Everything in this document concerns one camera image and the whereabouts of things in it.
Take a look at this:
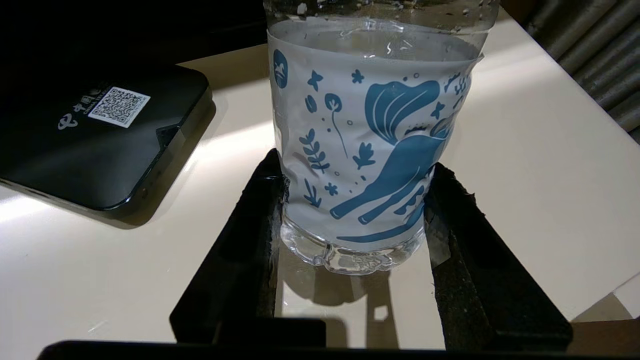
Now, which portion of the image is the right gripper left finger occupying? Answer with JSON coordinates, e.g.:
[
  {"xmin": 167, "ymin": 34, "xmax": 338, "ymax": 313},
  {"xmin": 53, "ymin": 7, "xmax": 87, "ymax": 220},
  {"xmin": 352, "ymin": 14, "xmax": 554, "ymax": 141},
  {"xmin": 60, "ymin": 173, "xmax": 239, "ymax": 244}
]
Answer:
[{"xmin": 169, "ymin": 148, "xmax": 327, "ymax": 348}]

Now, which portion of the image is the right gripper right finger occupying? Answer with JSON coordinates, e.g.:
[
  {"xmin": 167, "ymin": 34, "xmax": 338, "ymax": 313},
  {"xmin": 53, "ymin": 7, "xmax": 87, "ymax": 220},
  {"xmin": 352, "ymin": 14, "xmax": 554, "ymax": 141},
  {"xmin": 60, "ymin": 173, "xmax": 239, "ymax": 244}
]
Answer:
[{"xmin": 424, "ymin": 162, "xmax": 574, "ymax": 351}]

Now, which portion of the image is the clear plastic water bottle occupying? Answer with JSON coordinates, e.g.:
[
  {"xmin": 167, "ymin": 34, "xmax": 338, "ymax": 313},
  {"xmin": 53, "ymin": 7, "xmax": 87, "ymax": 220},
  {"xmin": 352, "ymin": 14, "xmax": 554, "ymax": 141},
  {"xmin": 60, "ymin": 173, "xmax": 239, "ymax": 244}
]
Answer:
[{"xmin": 263, "ymin": 0, "xmax": 501, "ymax": 276}]

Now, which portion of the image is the cream white low cabinet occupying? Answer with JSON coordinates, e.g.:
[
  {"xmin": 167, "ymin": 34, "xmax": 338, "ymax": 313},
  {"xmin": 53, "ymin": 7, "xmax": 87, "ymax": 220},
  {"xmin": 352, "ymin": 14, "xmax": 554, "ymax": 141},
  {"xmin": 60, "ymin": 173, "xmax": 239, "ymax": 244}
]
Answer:
[{"xmin": 0, "ymin": 7, "xmax": 640, "ymax": 351}]

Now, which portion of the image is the black box with white sticker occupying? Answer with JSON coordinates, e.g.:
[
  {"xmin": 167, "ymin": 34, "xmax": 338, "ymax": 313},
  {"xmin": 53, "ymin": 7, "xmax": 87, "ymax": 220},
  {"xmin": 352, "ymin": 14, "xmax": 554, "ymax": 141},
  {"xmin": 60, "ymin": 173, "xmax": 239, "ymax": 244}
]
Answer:
[{"xmin": 0, "ymin": 62, "xmax": 217, "ymax": 212}]

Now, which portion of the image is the black flat television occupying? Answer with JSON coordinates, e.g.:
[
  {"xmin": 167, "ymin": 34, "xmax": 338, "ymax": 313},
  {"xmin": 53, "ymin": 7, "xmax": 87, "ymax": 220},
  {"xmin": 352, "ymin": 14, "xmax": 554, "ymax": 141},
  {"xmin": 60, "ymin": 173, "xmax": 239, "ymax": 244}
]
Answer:
[{"xmin": 0, "ymin": 0, "xmax": 271, "ymax": 101}]

